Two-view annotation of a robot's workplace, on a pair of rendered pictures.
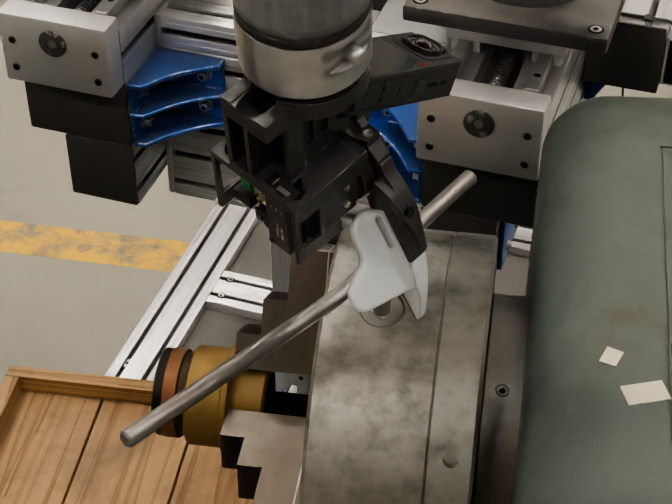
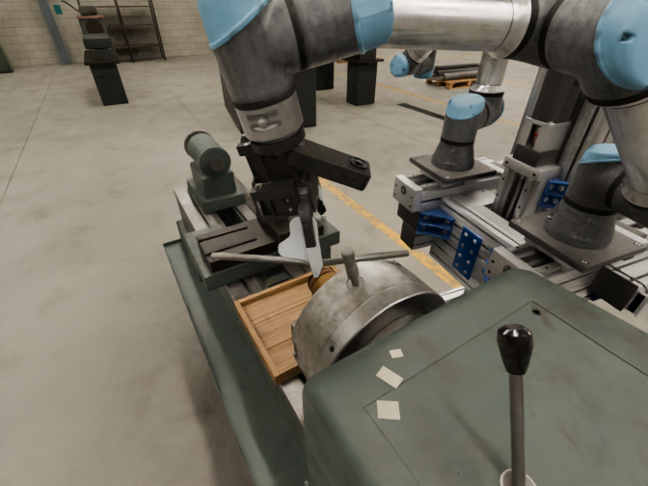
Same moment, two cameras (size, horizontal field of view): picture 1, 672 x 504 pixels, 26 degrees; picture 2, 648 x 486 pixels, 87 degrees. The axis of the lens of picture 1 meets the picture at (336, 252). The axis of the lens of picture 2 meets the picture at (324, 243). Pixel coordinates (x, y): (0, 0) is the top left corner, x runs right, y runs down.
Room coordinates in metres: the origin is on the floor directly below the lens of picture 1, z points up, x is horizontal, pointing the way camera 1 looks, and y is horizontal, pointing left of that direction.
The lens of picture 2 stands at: (0.46, -0.35, 1.66)
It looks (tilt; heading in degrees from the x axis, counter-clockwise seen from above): 36 degrees down; 50
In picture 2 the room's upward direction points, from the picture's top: straight up
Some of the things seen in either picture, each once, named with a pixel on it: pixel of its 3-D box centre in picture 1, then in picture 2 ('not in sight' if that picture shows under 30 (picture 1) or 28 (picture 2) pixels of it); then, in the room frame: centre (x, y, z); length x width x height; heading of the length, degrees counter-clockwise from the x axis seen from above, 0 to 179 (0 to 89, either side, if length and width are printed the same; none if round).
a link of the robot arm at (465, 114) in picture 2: not in sight; (463, 117); (1.61, 0.26, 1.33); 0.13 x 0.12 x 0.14; 3
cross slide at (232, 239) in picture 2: not in sight; (261, 235); (0.95, 0.59, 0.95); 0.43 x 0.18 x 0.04; 171
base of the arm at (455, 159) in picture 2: not in sight; (454, 149); (1.60, 0.26, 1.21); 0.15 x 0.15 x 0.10
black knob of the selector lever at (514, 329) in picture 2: not in sight; (514, 346); (0.74, -0.31, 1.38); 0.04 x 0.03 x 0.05; 81
